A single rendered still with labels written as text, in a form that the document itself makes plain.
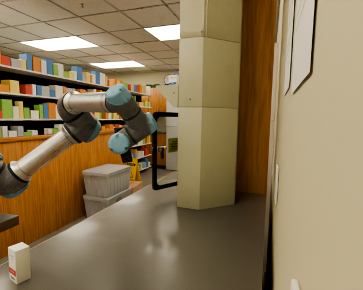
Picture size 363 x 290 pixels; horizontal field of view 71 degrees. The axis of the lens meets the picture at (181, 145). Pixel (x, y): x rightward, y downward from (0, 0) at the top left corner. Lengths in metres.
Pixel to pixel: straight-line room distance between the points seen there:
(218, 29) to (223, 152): 0.55
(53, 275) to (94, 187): 2.72
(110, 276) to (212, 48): 0.95
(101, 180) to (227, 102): 2.45
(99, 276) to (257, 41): 1.30
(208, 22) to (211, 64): 0.18
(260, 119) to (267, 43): 0.41
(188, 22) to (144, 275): 0.99
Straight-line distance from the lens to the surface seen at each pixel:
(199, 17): 1.23
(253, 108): 1.47
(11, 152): 2.95
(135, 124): 0.90
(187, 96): 1.16
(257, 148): 1.48
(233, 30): 1.28
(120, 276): 0.77
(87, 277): 0.79
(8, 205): 3.02
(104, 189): 3.40
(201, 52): 1.17
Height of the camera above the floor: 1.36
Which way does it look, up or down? 6 degrees down
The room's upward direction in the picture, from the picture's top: 1 degrees clockwise
